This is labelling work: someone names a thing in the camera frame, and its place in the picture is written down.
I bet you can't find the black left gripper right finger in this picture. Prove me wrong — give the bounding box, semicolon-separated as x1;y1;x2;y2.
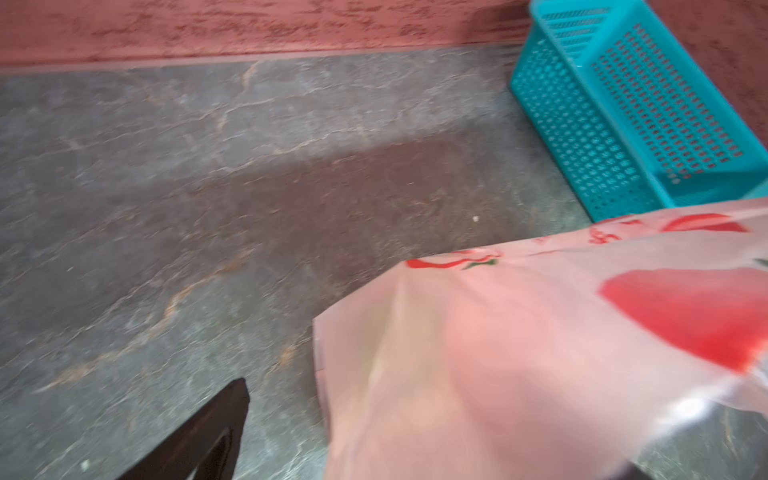
605;462;652;480

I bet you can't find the pink plastic bag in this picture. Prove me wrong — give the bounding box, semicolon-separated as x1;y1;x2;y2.
313;199;767;479

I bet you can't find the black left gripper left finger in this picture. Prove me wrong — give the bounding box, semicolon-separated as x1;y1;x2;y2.
120;378;250;480

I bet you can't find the teal plastic perforated basket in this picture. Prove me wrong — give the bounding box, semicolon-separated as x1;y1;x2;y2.
510;1;767;222

